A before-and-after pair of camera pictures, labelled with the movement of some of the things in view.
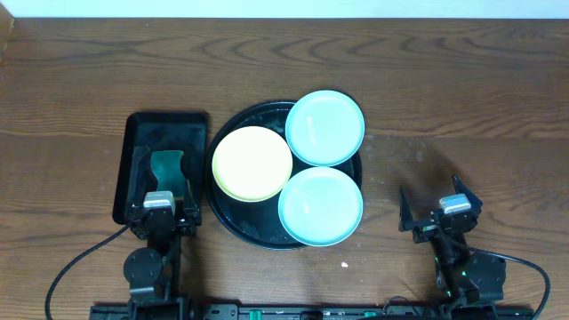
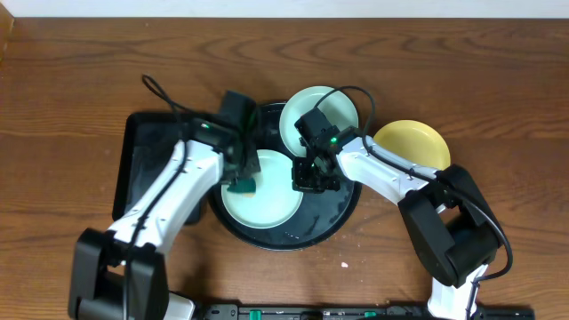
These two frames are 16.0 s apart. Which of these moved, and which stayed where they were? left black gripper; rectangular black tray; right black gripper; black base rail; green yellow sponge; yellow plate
Moved: left black gripper; right black gripper; yellow plate; green yellow sponge
Stayed: black base rail; rectangular black tray
